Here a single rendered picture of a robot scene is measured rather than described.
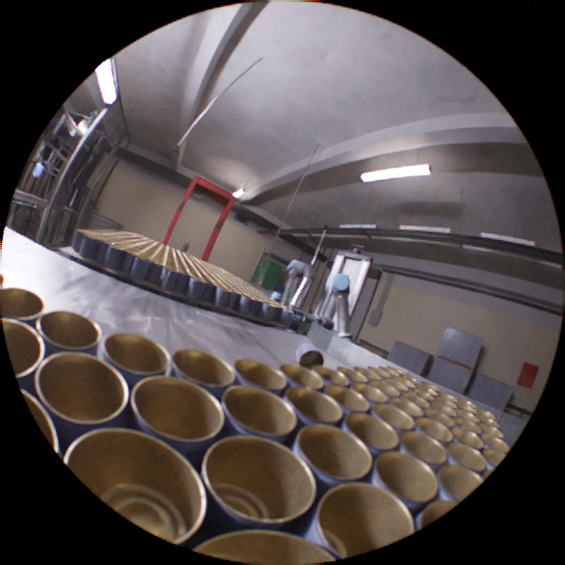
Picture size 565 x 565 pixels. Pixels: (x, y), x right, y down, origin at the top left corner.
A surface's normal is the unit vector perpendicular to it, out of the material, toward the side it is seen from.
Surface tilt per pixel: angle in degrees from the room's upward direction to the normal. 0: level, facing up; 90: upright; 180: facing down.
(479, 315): 90
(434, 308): 90
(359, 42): 180
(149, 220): 90
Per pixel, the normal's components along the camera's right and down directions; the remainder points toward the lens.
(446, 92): -0.37, 0.93
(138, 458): 0.40, 0.13
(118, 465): 0.71, 0.27
